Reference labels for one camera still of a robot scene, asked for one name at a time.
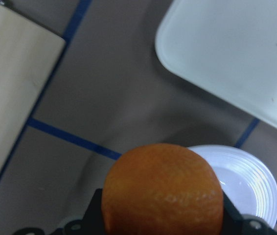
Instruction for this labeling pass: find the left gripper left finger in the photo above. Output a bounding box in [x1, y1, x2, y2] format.
[12, 188, 104, 235]

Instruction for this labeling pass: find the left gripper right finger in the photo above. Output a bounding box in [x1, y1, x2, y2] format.
[223, 193, 277, 235]

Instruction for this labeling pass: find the white round plate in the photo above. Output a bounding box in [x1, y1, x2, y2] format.
[190, 145, 277, 228]

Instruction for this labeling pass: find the orange fruit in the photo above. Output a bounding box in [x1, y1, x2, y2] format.
[101, 143, 223, 235]

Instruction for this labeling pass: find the white bear tray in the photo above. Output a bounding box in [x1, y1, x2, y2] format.
[155, 0, 277, 128]

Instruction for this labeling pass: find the bamboo cutting board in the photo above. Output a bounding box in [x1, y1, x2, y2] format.
[0, 4, 65, 170]

